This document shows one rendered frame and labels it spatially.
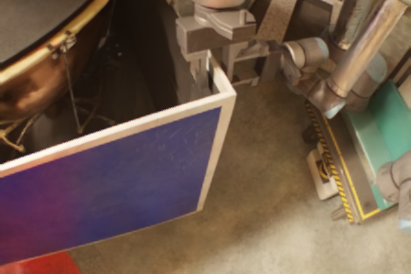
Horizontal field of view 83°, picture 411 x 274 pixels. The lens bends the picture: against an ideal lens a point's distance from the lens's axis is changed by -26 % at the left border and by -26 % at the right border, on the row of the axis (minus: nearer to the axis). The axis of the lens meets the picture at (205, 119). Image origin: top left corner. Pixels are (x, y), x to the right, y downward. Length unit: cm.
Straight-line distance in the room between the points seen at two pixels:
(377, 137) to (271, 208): 64
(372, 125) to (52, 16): 134
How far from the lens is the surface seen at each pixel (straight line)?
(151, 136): 54
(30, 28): 73
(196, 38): 49
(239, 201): 147
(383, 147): 141
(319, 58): 95
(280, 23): 225
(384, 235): 182
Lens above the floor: 138
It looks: 58 degrees down
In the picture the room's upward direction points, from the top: 10 degrees clockwise
